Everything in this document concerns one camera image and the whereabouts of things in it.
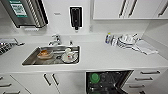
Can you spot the white kitchen counter cabinets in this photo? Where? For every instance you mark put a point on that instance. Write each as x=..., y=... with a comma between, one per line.
x=100, y=56

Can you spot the orange item in sink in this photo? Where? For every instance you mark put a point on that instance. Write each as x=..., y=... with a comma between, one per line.
x=45, y=53

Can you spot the steel dishwasher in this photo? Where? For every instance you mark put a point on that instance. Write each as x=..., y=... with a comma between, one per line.
x=106, y=82

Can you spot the chrome faucet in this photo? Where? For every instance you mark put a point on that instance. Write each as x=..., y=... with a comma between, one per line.
x=55, y=40

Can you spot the wall mounted dispenser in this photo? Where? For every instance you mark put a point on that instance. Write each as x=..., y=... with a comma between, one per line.
x=25, y=12

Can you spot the small clear bottle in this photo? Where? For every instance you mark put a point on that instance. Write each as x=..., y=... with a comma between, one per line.
x=108, y=38

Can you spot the white upper cabinet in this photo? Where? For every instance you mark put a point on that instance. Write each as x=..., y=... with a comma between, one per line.
x=130, y=9

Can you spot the white bowl in sink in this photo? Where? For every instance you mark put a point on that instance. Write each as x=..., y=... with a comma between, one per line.
x=69, y=56

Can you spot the steel sink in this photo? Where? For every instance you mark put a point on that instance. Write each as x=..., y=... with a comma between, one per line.
x=30, y=59

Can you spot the white plate stack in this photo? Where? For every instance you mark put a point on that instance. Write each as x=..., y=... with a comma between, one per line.
x=126, y=40

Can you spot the green bowl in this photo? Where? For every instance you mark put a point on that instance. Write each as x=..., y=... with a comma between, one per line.
x=95, y=77

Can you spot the black soap dispenser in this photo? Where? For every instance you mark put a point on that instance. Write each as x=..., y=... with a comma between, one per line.
x=76, y=16

